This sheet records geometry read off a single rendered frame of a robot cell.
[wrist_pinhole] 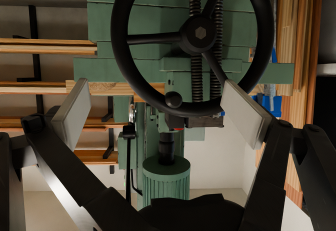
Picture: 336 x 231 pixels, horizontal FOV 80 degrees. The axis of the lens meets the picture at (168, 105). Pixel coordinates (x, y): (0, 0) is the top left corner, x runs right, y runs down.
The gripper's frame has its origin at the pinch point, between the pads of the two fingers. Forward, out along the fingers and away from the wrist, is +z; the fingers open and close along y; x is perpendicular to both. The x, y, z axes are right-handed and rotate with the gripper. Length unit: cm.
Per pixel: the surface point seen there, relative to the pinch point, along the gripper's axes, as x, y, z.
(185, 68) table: -5.4, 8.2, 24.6
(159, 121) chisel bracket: -28.5, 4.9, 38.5
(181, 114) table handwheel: -10.0, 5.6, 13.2
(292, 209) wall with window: -178, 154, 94
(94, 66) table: -8.5, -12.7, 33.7
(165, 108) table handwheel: -8.9, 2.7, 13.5
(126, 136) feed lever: -43, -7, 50
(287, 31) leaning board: -13, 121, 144
